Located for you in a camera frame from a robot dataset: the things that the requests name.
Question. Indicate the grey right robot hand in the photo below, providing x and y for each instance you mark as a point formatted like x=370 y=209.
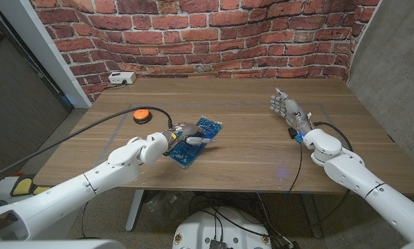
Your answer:
x=293 y=109

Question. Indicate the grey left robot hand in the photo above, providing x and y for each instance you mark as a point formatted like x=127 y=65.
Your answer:
x=186 y=131

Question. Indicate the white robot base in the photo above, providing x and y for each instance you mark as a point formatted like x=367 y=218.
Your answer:
x=200 y=228

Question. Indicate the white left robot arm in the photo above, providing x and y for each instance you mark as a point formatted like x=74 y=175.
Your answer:
x=72 y=190

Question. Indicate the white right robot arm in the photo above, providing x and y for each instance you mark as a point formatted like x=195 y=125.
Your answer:
x=366 y=186

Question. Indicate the orange push button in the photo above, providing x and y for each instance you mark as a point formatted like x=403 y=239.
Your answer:
x=142 y=114

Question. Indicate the white power strip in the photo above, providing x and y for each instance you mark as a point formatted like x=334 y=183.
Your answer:
x=121 y=77

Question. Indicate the clear plastic bag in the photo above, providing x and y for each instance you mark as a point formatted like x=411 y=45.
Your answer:
x=165 y=207

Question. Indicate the grey table leg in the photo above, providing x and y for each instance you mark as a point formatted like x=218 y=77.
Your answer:
x=311 y=214
x=134 y=211

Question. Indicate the red brick printed backdrop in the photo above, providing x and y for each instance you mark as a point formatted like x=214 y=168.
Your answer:
x=207 y=38

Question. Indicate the yellow foot pedal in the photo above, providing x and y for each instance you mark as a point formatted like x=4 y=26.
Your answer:
x=21 y=186

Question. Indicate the white robot torso edge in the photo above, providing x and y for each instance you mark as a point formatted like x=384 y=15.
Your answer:
x=54 y=245

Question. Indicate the white door frame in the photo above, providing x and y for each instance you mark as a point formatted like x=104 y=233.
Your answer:
x=44 y=48

